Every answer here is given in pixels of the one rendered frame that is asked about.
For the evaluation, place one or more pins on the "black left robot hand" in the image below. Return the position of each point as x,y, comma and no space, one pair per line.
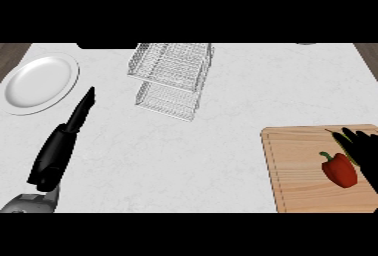
55,151

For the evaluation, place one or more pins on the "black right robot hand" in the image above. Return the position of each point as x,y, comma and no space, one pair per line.
363,151

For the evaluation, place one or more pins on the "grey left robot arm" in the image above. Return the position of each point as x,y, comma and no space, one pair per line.
30,202

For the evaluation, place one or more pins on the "red bell pepper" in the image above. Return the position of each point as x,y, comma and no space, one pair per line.
340,170

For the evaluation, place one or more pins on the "wooden cutting board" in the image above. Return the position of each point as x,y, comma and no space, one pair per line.
307,173

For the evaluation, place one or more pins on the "yellow-green vegetable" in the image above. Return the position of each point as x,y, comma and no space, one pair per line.
344,148

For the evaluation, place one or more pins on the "white oval plate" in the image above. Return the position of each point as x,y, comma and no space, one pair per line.
38,83

